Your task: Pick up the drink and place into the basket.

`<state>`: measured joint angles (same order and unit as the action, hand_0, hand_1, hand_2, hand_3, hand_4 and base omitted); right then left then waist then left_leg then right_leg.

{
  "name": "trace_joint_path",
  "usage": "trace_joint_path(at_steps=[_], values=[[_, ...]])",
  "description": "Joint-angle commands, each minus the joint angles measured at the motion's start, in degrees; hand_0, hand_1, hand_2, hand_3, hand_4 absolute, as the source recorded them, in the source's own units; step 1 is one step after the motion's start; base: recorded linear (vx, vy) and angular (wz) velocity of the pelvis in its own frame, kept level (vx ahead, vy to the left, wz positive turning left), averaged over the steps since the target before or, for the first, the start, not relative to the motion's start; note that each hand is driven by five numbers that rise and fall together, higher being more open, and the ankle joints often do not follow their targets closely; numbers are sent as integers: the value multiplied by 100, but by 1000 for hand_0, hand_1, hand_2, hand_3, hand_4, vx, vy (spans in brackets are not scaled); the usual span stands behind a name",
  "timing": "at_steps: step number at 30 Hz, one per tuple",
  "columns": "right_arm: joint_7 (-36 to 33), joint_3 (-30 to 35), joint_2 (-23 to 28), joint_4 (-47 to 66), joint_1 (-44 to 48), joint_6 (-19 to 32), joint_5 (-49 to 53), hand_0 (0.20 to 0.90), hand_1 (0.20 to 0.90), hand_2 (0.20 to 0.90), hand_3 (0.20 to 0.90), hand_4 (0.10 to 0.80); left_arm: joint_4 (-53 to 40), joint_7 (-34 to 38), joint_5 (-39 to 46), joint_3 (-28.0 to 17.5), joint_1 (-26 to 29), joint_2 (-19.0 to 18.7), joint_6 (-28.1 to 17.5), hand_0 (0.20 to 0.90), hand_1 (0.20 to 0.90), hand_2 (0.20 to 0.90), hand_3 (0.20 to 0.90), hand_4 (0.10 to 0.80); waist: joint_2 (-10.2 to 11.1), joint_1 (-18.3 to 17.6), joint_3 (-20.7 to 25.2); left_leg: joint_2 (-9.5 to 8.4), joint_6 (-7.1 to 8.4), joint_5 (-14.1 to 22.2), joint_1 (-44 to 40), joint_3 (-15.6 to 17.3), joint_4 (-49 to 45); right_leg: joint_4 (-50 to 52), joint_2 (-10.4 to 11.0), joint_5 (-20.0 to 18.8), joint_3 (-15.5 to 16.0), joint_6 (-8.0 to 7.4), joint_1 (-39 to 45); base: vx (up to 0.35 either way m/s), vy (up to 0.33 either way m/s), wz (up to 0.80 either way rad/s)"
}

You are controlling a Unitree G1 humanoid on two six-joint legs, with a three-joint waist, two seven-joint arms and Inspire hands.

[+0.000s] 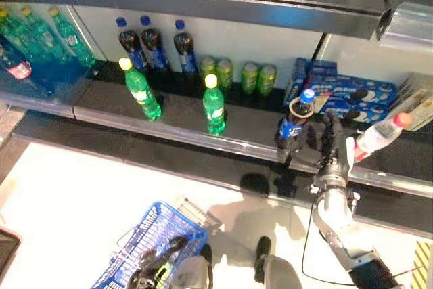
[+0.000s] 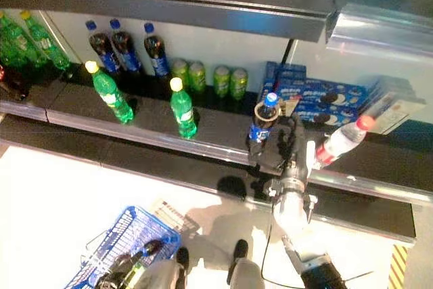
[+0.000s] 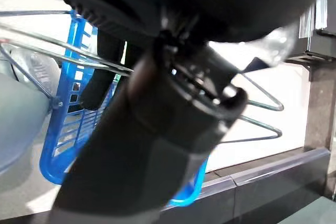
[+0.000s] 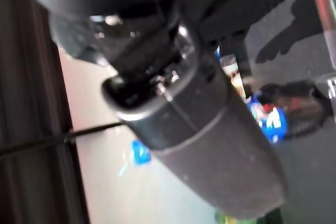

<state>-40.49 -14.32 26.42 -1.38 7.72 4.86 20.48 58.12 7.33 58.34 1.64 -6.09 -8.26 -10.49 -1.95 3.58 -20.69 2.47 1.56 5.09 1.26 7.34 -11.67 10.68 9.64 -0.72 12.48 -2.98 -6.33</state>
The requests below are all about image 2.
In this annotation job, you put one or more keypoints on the white blue carton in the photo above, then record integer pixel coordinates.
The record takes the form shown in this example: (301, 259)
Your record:
(395, 106)

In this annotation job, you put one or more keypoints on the coca-cola bottle red cap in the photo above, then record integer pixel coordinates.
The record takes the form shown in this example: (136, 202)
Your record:
(13, 82)

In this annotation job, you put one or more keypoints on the clear water bottle red label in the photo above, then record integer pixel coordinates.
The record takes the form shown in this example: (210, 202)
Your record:
(341, 140)

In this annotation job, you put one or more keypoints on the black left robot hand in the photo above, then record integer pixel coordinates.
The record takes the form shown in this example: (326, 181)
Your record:
(118, 272)

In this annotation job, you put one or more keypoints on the yellow black hazard tape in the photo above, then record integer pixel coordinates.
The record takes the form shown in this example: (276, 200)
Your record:
(398, 268)

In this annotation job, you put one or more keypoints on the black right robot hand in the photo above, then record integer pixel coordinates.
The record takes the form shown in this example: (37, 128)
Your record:
(287, 147)

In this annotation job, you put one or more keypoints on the black shelf board clear rail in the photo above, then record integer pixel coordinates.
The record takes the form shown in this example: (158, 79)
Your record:
(220, 123)
(372, 28)
(23, 106)

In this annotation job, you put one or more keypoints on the blue plastic shopping basket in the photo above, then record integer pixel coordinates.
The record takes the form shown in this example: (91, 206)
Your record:
(118, 231)

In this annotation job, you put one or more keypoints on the green soda can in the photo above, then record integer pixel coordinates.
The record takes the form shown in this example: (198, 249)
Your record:
(197, 77)
(222, 81)
(239, 84)
(179, 74)

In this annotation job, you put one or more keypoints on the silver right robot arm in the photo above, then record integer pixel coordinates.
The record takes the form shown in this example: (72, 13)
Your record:
(291, 207)

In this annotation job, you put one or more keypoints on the silver right robot leg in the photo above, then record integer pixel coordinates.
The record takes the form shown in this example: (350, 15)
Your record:
(247, 272)

